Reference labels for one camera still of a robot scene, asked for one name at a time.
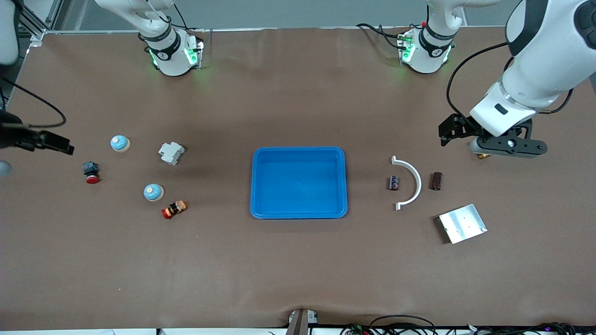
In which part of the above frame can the blue plastic tray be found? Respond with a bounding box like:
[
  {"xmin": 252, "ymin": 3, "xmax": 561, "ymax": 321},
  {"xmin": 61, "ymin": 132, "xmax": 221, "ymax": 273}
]
[{"xmin": 250, "ymin": 147, "xmax": 348, "ymax": 219}]

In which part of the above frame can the red pushbutton black body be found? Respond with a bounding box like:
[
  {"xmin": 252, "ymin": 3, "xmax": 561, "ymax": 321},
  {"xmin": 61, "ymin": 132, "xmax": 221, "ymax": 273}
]
[{"xmin": 82, "ymin": 161, "xmax": 100, "ymax": 184}]

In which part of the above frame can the silver metal plate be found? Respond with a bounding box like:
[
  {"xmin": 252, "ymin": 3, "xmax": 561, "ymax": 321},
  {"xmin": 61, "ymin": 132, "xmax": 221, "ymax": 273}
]
[{"xmin": 438, "ymin": 204, "xmax": 488, "ymax": 244}]

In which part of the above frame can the white circuit breaker module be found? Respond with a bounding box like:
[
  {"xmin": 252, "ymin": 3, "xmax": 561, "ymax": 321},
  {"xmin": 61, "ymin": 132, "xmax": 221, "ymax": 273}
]
[{"xmin": 158, "ymin": 141, "xmax": 185, "ymax": 166}]

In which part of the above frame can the red pushbutton orange body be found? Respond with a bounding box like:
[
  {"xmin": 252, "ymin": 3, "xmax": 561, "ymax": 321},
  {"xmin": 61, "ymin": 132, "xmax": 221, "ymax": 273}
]
[{"xmin": 161, "ymin": 200, "xmax": 188, "ymax": 220}]

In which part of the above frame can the brown table cover sheet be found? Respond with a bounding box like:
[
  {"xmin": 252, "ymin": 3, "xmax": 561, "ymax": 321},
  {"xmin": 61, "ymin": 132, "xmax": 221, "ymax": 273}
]
[{"xmin": 0, "ymin": 27, "xmax": 596, "ymax": 332}]

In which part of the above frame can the grey table edge clamp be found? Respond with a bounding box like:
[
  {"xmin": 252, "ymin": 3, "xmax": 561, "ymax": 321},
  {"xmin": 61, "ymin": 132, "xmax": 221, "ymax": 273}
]
[{"xmin": 285, "ymin": 308, "xmax": 320, "ymax": 335}]

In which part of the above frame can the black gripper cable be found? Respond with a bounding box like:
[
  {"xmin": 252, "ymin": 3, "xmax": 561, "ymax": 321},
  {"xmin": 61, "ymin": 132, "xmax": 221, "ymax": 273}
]
[
  {"xmin": 0, "ymin": 76, "xmax": 67, "ymax": 128},
  {"xmin": 446, "ymin": 42, "xmax": 509, "ymax": 122}
]

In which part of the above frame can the white semicircular bracket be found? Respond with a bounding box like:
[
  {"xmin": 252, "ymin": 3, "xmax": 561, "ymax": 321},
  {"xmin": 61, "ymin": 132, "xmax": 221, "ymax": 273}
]
[{"xmin": 391, "ymin": 156, "xmax": 422, "ymax": 211}]

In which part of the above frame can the aluminium frame post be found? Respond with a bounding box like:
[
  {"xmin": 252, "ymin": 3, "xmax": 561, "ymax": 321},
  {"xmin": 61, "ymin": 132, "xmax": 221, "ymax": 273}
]
[{"xmin": 13, "ymin": 0, "xmax": 63, "ymax": 47}]

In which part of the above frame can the black arm base cable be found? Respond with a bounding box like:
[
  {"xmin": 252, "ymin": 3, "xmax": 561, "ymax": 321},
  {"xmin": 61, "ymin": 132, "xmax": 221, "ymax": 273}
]
[
  {"xmin": 172, "ymin": 4, "xmax": 205, "ymax": 34},
  {"xmin": 356, "ymin": 22, "xmax": 403, "ymax": 49}
]

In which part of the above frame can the black cable bundle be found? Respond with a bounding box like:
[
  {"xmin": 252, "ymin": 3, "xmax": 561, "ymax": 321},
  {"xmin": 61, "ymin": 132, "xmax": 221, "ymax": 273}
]
[
  {"xmin": 466, "ymin": 321, "xmax": 596, "ymax": 335},
  {"xmin": 340, "ymin": 315, "xmax": 438, "ymax": 335}
]

